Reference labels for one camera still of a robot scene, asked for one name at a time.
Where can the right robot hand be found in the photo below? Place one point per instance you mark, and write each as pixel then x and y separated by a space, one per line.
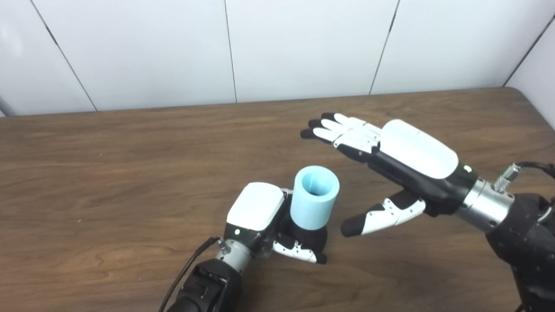
pixel 416 149

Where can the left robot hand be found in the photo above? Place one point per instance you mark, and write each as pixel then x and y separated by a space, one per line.
pixel 256 206

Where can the light blue cylinder cup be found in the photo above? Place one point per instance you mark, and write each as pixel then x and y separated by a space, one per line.
pixel 312 203

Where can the black nozzle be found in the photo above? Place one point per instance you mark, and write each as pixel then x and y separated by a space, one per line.
pixel 313 238

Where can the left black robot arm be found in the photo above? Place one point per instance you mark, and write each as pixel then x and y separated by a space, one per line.
pixel 212 286

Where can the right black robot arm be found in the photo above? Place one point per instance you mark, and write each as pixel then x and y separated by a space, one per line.
pixel 520 234

